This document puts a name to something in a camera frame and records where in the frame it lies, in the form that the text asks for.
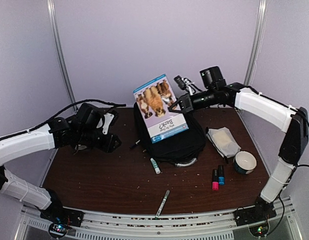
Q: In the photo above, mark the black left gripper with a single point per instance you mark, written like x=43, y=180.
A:
x=108, y=146

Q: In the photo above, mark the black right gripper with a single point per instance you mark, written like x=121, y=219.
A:
x=187, y=104

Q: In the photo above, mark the blue dog picture book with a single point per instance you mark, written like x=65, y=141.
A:
x=153, y=101

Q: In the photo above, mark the black student backpack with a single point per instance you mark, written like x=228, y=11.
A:
x=177, y=149

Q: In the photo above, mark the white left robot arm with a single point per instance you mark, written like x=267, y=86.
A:
x=26, y=145

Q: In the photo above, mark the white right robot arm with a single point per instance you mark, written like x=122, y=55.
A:
x=290, y=126

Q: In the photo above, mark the small black pen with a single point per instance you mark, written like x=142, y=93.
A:
x=134, y=145

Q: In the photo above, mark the white plastic pouch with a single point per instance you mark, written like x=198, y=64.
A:
x=223, y=141

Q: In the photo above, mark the pink capped black highlighter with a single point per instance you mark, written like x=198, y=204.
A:
x=215, y=180

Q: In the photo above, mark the blue capped black highlighter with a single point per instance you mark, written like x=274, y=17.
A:
x=221, y=175

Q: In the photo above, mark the blue white ceramic bowl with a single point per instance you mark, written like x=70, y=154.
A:
x=244, y=162

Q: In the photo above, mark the thin green white pen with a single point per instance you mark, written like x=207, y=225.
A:
x=162, y=204

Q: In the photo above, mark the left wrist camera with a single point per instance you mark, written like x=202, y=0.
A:
x=87, y=117

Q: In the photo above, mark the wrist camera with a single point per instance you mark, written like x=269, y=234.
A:
x=211, y=77
x=87, y=117

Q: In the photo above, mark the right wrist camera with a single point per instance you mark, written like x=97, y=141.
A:
x=211, y=77

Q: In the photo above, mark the right aluminium corner post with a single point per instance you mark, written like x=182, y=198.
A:
x=257, y=42

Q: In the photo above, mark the aluminium corner post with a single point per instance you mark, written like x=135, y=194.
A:
x=257, y=42
x=58, y=45

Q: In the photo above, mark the left aluminium corner post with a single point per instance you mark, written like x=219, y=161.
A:
x=58, y=45

